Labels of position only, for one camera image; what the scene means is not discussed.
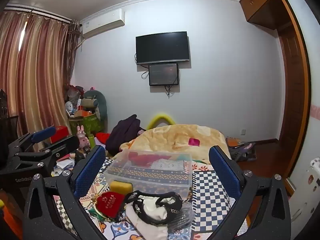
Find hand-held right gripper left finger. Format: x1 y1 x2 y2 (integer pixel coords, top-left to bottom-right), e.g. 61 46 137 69
22 145 107 240

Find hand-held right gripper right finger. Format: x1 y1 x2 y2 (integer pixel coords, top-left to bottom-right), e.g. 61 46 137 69
209 145 292 240

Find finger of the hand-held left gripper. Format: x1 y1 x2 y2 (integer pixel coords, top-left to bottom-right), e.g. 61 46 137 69
8 126 56 153
39 135 80 166

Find yellow sponge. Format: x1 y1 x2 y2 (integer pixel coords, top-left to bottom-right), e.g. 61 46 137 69
110 180 133 194

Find red embroidered pouch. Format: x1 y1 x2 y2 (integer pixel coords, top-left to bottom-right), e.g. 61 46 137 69
96 191 125 217

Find clear plastic storage box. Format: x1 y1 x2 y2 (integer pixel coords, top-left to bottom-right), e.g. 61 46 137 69
103 150 193 191

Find white garment with black trim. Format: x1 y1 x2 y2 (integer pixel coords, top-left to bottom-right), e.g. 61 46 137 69
124 190 183 240

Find red box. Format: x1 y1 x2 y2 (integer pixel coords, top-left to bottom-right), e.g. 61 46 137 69
50 125 69 143

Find pink rabbit toy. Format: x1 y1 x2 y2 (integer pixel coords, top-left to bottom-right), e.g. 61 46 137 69
76 125 91 150

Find scattered white papers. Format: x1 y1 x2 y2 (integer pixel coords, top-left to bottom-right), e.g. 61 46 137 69
51 152 76 178

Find patterned bedsheet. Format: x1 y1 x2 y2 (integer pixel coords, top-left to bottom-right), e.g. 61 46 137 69
53 155 249 240

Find green storage box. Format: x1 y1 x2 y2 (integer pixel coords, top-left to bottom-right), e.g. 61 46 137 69
68 113 102 136

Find pile of bags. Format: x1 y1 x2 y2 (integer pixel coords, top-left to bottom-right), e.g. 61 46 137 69
226 136 257 162

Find red pillow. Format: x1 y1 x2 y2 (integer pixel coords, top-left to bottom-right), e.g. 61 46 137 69
96 132 111 143

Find dark purple jacket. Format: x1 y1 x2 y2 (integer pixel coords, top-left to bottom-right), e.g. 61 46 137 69
106 114 146 157

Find grey-green long pillow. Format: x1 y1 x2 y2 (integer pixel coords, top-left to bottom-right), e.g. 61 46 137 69
83 90 108 128

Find white patterned cloth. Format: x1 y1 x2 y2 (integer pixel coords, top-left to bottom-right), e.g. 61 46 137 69
150 159 186 171

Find red cloth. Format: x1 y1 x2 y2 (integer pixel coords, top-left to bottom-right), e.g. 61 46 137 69
129 154 162 167

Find striped brown curtain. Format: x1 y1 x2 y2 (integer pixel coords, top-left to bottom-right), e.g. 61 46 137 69
0 7 78 153

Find clear plastic bag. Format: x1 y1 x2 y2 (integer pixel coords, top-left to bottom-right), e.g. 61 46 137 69
167 201 196 233

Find yellow fleece blanket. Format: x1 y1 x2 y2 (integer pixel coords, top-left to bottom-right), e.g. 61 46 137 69
119 124 232 166

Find yellow curved cushion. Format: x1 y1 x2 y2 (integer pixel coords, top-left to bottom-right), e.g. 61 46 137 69
146 113 177 131

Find brown wooden door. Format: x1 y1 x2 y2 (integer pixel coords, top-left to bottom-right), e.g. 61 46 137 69
277 27 311 182

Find white air conditioner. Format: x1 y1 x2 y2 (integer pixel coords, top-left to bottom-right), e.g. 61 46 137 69
80 8 126 39

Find wooden overhead cabinet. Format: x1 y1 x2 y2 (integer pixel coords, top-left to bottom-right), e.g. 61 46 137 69
239 0 286 30

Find small black wall monitor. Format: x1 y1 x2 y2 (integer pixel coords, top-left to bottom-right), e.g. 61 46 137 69
148 63 179 86

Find wall-mounted black television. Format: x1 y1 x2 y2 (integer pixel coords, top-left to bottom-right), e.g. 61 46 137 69
135 31 191 66

